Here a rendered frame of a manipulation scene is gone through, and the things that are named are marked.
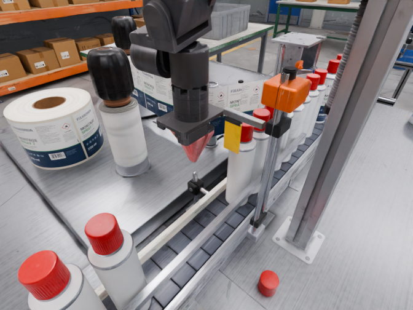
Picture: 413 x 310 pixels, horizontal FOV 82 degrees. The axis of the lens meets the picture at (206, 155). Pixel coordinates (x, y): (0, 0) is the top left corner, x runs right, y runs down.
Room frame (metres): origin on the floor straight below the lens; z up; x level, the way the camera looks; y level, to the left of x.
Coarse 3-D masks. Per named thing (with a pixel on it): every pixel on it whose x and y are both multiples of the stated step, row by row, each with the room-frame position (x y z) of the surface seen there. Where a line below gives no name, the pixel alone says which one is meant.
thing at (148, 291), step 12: (276, 168) 0.40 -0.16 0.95; (252, 192) 0.33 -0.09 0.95; (240, 204) 0.30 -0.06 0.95; (228, 216) 0.27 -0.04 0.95; (216, 228) 0.24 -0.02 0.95; (192, 240) 0.21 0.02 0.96; (204, 240) 0.22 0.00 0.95; (180, 252) 0.19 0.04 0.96; (192, 252) 0.20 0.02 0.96; (168, 264) 0.18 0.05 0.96; (180, 264) 0.18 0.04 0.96; (156, 276) 0.16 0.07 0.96; (168, 276) 0.16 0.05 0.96; (144, 288) 0.14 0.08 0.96; (156, 288) 0.14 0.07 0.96; (132, 300) 0.13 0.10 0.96; (144, 300) 0.13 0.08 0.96
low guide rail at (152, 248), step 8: (224, 184) 0.39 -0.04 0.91; (216, 192) 0.36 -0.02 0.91; (200, 200) 0.34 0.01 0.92; (208, 200) 0.34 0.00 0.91; (192, 208) 0.32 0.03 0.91; (200, 208) 0.32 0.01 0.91; (184, 216) 0.30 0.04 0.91; (192, 216) 0.31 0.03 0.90; (176, 224) 0.28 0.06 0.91; (184, 224) 0.29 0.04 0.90; (168, 232) 0.26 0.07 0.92; (176, 232) 0.27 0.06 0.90; (152, 240) 0.24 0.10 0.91; (160, 240) 0.24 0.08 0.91; (144, 248) 0.23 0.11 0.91; (152, 248) 0.23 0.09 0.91; (144, 256) 0.22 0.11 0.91; (96, 288) 0.16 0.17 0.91; (104, 288) 0.16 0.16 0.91; (104, 296) 0.16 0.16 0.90
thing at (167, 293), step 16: (320, 128) 0.69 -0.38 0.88; (304, 144) 0.59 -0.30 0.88; (224, 192) 0.40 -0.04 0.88; (208, 208) 0.35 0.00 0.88; (224, 208) 0.35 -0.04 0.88; (240, 208) 0.35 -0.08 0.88; (192, 224) 0.30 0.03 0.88; (208, 224) 0.30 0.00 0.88; (224, 224) 0.30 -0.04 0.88; (176, 240) 0.27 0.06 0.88; (208, 240) 0.27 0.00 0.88; (224, 240) 0.27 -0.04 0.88; (160, 256) 0.23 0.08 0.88; (192, 256) 0.23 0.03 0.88; (208, 256) 0.23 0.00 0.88; (144, 272) 0.20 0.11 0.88; (176, 272) 0.20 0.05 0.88; (192, 272) 0.20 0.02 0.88; (160, 288) 0.18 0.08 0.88; (176, 288) 0.18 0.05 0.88; (112, 304) 0.15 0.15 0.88; (160, 304) 0.16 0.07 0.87
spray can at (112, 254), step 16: (96, 224) 0.16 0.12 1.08; (112, 224) 0.16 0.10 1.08; (96, 240) 0.14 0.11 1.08; (112, 240) 0.15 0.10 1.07; (128, 240) 0.16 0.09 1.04; (96, 256) 0.14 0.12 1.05; (112, 256) 0.14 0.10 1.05; (128, 256) 0.15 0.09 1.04; (96, 272) 0.13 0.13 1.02; (112, 272) 0.13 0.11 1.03; (128, 272) 0.14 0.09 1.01; (112, 288) 0.13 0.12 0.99; (128, 288) 0.14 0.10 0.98; (144, 304) 0.14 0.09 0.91
